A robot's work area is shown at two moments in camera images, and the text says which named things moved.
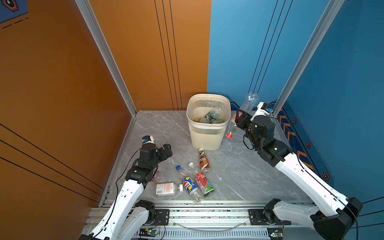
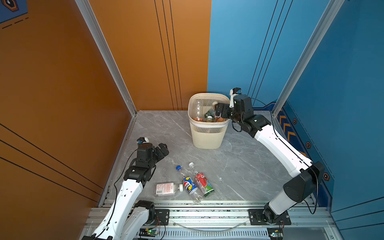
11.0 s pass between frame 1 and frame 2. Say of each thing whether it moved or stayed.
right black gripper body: moved
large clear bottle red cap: moved
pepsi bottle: stayed
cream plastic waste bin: stayed
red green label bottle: stayed
